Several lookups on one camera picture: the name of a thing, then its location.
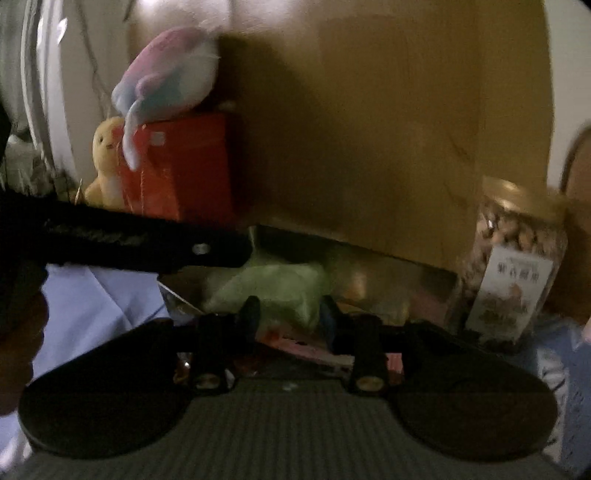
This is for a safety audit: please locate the pink blue whale plush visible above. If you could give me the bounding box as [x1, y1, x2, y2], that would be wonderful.
[111, 25, 222, 171]

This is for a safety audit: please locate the black box with sheep picture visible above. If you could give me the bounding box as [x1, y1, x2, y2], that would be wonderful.
[157, 224, 462, 384]

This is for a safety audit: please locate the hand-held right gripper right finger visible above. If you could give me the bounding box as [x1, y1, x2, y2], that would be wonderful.
[320, 294, 416, 397]

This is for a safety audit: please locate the clear nut jar gold lid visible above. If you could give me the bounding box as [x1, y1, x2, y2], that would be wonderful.
[445, 175, 568, 354]

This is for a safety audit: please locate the green snack packet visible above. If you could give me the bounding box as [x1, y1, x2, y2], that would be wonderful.
[203, 261, 333, 330]

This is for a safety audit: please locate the blue printed bed sheet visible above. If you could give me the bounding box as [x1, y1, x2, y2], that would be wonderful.
[0, 265, 591, 478]

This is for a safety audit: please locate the pink flat snack packet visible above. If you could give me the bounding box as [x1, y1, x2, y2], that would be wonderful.
[256, 330, 407, 384]

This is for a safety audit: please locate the yellow duck plush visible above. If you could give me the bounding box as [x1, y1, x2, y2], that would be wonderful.
[83, 116, 127, 210]

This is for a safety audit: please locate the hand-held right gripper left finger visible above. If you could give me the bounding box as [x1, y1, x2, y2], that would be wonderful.
[173, 295, 262, 395]

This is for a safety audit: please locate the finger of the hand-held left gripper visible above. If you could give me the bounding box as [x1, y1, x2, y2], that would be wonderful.
[44, 196, 254, 275]

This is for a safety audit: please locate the red gift bag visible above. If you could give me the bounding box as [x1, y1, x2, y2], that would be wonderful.
[117, 113, 243, 224]

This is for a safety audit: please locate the cluttered wire rack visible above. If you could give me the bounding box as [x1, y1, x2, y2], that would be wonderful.
[0, 131, 86, 204]

